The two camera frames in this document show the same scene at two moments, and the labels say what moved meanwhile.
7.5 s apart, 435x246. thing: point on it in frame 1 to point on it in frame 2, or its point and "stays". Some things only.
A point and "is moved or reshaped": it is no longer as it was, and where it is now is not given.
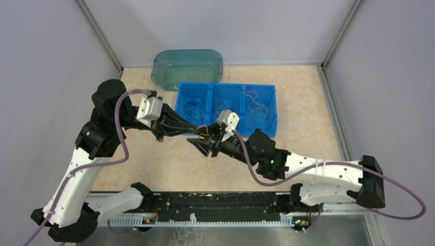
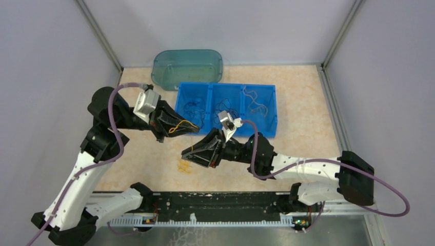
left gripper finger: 168,111 stays
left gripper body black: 156,126 stays
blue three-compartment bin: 255,105 stays
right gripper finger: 203,144 to 204,158
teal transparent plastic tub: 172,66 stays
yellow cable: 206,130 is moved or reshaped
